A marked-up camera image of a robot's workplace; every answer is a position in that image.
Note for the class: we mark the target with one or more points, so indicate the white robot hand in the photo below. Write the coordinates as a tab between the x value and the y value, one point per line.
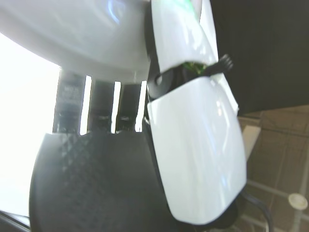
198	145

